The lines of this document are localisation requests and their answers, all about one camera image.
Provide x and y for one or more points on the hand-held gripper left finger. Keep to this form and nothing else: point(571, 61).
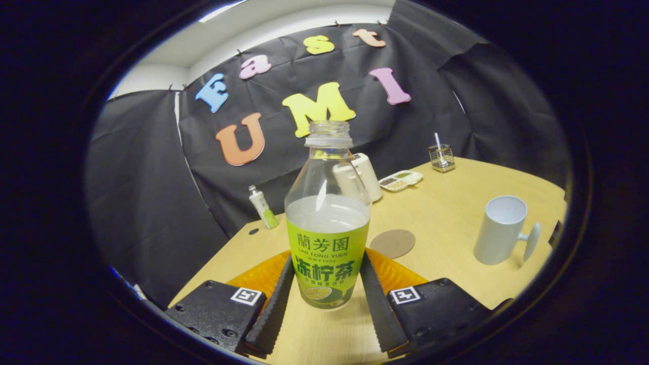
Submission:
point(274, 309)

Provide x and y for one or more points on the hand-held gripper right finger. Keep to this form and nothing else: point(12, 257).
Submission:
point(377, 309)

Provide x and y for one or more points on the brown round coaster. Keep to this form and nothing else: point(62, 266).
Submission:
point(393, 243)

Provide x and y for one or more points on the green label juice bottle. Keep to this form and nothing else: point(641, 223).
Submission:
point(327, 243)

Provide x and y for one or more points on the white cup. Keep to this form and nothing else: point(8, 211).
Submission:
point(497, 233)

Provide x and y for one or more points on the small white green bottle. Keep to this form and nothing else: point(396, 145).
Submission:
point(262, 207)

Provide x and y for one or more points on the wooden table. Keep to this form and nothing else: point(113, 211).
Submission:
point(446, 213)

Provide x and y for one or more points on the white divided tray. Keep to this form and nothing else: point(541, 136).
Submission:
point(400, 180)

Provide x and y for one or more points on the cream toaster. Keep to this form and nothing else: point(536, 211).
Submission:
point(372, 177)

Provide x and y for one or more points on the white straw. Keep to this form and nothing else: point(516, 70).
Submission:
point(438, 142)

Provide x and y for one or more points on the black backdrop cloth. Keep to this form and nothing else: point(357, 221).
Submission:
point(152, 177)

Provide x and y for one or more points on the ceiling light panel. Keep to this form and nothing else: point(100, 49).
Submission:
point(220, 10)

